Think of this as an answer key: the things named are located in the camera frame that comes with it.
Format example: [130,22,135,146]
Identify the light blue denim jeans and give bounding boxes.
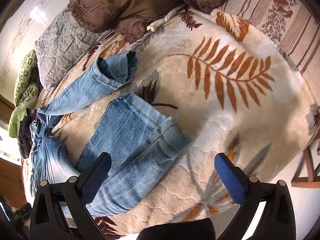
[30,50,190,217]

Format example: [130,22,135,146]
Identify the dark grey denim garment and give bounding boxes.
[17,108,37,159]

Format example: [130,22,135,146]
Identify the lime green garment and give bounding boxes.
[8,97,37,138]

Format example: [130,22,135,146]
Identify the green patterned cloth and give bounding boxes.
[14,49,40,107]

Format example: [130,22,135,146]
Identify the cream leaf-pattern blanket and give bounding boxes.
[37,10,319,235]

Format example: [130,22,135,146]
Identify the grey quilted pillow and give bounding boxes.
[34,8,113,94]

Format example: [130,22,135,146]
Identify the striped floral bedsheet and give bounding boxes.
[221,0,319,94]

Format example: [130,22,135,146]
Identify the brown ruffled garment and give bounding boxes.
[67,0,225,43]

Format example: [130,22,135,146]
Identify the wooden chair frame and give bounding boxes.
[291,133,319,189]

